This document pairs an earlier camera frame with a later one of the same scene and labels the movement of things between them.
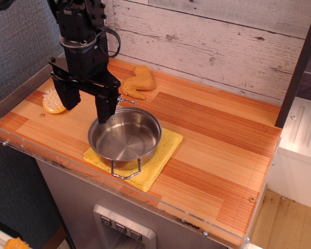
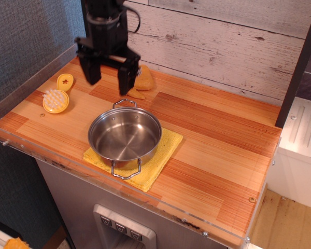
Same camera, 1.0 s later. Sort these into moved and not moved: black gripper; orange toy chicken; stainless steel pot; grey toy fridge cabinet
Moved: black gripper
Not moved: grey toy fridge cabinet; orange toy chicken; stainless steel pot
